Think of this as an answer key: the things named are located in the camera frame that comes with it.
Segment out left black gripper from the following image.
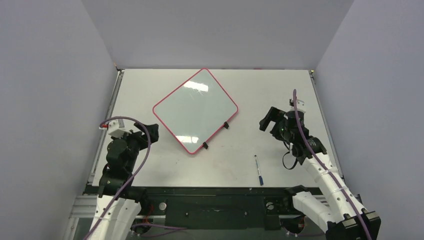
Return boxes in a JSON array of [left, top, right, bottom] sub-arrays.
[[112, 122, 158, 172]]

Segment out pink-framed whiteboard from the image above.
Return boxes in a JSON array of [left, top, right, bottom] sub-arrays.
[[152, 68, 239, 155]]

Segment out white marker pen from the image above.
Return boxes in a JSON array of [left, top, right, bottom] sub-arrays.
[[254, 154, 262, 177]]

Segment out blue marker cap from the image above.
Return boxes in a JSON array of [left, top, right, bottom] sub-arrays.
[[258, 176, 264, 186]]

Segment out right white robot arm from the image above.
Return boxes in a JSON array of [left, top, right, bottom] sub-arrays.
[[259, 106, 382, 240]]

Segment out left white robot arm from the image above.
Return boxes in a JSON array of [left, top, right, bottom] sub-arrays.
[[84, 118, 159, 240]]

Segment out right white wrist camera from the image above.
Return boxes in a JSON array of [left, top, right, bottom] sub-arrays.
[[289, 98, 306, 113]]

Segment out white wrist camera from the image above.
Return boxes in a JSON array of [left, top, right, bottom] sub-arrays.
[[289, 98, 306, 113], [99, 119, 131, 138]]

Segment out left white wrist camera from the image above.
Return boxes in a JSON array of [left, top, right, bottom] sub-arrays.
[[99, 119, 131, 138]]

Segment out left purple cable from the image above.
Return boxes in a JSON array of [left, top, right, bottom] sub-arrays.
[[82, 115, 152, 240]]

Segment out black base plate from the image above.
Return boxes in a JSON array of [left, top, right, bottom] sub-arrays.
[[134, 186, 312, 233]]

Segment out aluminium frame rail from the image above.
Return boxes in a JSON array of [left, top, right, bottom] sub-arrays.
[[62, 69, 125, 240]]

